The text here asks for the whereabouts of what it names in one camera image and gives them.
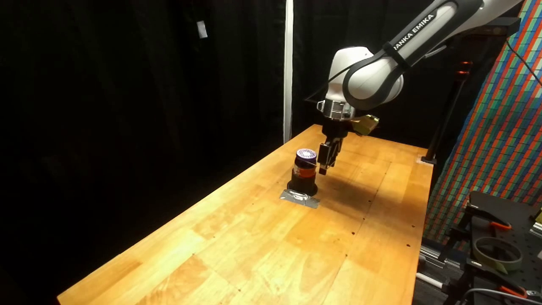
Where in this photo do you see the white pole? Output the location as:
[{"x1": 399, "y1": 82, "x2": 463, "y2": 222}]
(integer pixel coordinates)
[{"x1": 283, "y1": 0, "x2": 294, "y2": 144}]

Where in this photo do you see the silver foil piece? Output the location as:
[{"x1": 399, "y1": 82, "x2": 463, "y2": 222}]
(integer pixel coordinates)
[{"x1": 279, "y1": 189, "x2": 321, "y2": 209}]

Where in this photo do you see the black curtain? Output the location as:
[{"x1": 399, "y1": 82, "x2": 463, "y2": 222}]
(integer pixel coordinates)
[{"x1": 0, "y1": 0, "x2": 509, "y2": 305}]

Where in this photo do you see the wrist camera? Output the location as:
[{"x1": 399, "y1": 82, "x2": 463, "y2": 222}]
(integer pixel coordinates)
[{"x1": 351, "y1": 114, "x2": 380, "y2": 136}]

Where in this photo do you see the grey tape roll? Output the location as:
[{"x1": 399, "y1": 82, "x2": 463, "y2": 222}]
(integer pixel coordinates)
[{"x1": 472, "y1": 236, "x2": 524, "y2": 275}]

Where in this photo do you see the camera on mount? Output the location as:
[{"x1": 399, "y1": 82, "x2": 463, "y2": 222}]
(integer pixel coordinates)
[{"x1": 421, "y1": 17, "x2": 522, "y2": 166}]

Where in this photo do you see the grey cable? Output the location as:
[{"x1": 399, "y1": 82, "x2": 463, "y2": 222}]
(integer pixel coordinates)
[{"x1": 459, "y1": 288, "x2": 542, "y2": 305}]

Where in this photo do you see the black clamp with orange grip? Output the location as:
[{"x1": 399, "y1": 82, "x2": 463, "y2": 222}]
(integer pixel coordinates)
[
  {"x1": 465, "y1": 258, "x2": 531, "y2": 299},
  {"x1": 465, "y1": 202, "x2": 514, "y2": 232}
]

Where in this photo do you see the purple round lid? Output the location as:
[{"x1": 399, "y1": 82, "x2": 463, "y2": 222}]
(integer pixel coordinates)
[{"x1": 295, "y1": 148, "x2": 318, "y2": 167}]

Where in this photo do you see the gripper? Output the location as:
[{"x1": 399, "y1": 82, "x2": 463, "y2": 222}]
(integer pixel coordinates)
[{"x1": 318, "y1": 119, "x2": 353, "y2": 175}]

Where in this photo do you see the multicoloured patterned panel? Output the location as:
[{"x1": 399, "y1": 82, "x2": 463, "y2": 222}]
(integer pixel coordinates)
[{"x1": 423, "y1": 0, "x2": 542, "y2": 245}]

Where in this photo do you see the black cable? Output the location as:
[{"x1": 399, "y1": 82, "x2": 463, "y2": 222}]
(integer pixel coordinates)
[{"x1": 506, "y1": 39, "x2": 542, "y2": 89}]

